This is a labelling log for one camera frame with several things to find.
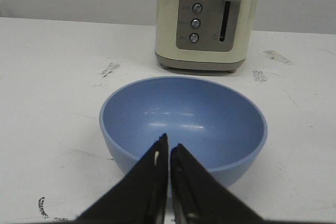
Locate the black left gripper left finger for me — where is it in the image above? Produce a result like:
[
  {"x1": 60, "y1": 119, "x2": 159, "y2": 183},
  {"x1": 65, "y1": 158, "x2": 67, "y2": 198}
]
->
[{"x1": 75, "y1": 133, "x2": 168, "y2": 223}]

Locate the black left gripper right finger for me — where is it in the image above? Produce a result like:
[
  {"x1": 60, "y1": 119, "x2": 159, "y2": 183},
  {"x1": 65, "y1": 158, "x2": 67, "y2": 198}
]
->
[{"x1": 170, "y1": 144, "x2": 264, "y2": 223}]

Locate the blue bowl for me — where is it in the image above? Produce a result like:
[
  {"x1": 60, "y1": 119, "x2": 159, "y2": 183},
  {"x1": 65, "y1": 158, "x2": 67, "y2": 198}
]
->
[{"x1": 99, "y1": 76, "x2": 268, "y2": 187}]

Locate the cream toaster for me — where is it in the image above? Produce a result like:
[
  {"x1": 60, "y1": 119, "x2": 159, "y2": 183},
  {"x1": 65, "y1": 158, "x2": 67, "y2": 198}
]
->
[{"x1": 155, "y1": 0, "x2": 257, "y2": 72}]

